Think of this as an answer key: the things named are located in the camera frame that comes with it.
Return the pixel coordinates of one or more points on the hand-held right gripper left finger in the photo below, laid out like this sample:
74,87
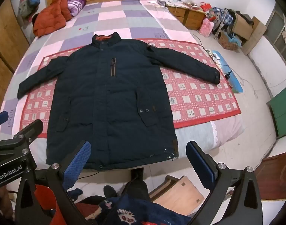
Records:
78,164

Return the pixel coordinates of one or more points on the red box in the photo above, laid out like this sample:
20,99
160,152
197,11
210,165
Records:
205,6

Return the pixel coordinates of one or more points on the reddish wooden door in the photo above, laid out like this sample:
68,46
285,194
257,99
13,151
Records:
274,175

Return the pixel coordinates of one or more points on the purple patterned pillow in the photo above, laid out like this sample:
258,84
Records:
76,5

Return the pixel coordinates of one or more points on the green board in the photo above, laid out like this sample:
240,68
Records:
282,114

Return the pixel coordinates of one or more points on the wooden nightstand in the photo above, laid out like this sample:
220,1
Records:
187,16

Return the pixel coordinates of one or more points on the blue floor mat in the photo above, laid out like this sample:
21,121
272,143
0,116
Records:
234,82

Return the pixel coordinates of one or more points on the light wooden stool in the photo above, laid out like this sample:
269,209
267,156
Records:
180,192

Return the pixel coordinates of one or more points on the white power strip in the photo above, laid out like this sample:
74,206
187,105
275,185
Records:
216,56

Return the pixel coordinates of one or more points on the person's leg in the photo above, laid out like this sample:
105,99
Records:
135,189

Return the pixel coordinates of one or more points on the large cardboard box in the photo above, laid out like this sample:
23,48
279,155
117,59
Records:
247,31

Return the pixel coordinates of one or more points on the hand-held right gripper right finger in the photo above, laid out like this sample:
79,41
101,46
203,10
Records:
199,164

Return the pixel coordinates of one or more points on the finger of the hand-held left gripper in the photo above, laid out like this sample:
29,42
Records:
28,130
0,119

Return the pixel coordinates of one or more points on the orange padded jacket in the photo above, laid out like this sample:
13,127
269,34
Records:
49,18

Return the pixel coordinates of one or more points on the person's patterned navy sweater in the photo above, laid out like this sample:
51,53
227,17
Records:
145,212

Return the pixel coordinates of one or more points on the red checkered mat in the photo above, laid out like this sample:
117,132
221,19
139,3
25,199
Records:
192,93

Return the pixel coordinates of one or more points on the plaid shirt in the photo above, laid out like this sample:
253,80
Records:
221,15

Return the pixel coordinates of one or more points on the dark navy padded jacket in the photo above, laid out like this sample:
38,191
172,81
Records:
110,110

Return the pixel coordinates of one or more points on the small cardboard box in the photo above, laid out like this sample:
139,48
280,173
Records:
229,41

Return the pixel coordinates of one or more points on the pink gift bag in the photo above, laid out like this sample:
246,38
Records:
206,27

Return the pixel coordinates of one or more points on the red bucket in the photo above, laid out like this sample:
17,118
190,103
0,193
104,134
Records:
43,204

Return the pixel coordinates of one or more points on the patchwork bed sheet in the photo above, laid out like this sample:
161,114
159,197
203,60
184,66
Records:
133,18

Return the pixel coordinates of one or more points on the wooden wardrobe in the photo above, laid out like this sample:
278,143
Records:
4,39

